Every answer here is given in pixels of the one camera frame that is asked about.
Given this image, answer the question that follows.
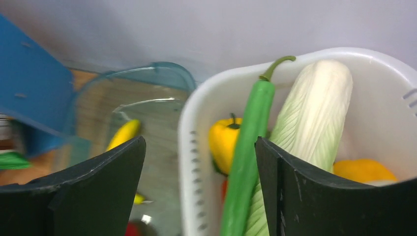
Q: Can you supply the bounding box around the white plastic basket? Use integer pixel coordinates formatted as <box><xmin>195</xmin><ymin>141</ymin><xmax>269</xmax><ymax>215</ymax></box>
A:
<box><xmin>178</xmin><ymin>48</ymin><xmax>417</xmax><ymax>236</ymax></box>

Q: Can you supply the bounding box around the long green chili pepper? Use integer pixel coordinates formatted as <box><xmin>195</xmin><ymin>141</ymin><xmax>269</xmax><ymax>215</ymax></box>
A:
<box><xmin>220</xmin><ymin>56</ymin><xmax>296</xmax><ymax>236</ymax></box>

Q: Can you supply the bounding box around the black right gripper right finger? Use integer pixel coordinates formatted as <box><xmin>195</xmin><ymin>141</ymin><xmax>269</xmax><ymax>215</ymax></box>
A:
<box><xmin>255</xmin><ymin>137</ymin><xmax>417</xmax><ymax>236</ymax></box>

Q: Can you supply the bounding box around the yellow banana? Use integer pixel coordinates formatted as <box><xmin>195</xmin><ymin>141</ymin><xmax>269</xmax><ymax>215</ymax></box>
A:
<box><xmin>106</xmin><ymin>118</ymin><xmax>146</xmax><ymax>206</ymax></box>

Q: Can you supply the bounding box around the teal transparent plastic tray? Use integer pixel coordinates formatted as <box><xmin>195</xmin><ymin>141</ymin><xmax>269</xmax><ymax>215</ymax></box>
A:
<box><xmin>53</xmin><ymin>62</ymin><xmax>196</xmax><ymax>236</ymax></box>

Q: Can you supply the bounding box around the yellow bell pepper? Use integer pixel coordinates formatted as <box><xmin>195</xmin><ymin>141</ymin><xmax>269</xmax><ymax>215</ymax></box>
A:
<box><xmin>208</xmin><ymin>113</ymin><xmax>242</xmax><ymax>175</ymax></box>

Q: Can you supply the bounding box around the blue pink snack shelf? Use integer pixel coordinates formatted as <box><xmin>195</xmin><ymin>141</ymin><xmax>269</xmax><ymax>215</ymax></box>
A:
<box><xmin>0</xmin><ymin>16</ymin><xmax>75</xmax><ymax>158</ymax></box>

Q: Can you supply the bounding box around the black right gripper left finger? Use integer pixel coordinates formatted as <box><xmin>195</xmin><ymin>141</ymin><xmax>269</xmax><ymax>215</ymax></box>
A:
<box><xmin>0</xmin><ymin>136</ymin><xmax>146</xmax><ymax>236</ymax></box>

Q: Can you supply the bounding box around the small yellow orange pepper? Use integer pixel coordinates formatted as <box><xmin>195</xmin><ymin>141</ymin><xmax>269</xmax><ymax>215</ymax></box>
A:
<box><xmin>333</xmin><ymin>159</ymin><xmax>398</xmax><ymax>183</ymax></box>

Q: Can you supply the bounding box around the napa cabbage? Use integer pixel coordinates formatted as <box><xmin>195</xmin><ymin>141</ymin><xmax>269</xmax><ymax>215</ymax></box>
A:
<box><xmin>244</xmin><ymin>59</ymin><xmax>354</xmax><ymax>236</ymax></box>

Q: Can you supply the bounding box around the red pomegranate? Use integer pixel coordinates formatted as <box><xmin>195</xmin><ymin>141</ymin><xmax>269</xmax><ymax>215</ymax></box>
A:
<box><xmin>124</xmin><ymin>222</ymin><xmax>142</xmax><ymax>236</ymax></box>

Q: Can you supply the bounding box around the green white snack bag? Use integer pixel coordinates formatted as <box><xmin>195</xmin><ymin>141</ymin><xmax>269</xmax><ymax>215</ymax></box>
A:
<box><xmin>0</xmin><ymin>151</ymin><xmax>31</xmax><ymax>170</ymax></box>

